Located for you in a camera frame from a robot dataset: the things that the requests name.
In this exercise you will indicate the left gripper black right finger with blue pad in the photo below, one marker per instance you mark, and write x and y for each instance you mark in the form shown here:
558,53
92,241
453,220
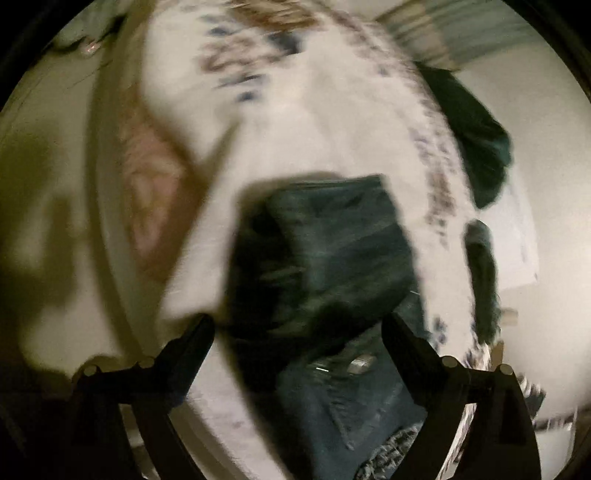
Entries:
501,443

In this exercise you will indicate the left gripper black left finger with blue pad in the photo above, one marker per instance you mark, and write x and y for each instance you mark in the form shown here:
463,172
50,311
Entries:
101,449

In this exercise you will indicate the dark blue denim jeans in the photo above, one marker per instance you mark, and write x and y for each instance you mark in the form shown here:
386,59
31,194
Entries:
316,269

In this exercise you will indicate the white bed headboard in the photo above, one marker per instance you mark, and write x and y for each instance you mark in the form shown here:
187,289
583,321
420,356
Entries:
514,240

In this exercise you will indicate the floral white bed quilt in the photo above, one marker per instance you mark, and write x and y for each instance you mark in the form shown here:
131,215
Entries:
222,100

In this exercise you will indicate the dark green fluffy blanket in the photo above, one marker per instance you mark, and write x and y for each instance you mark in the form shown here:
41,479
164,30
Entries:
484,144

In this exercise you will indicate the green striped curtain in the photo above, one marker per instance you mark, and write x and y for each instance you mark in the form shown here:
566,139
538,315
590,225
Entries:
449,34

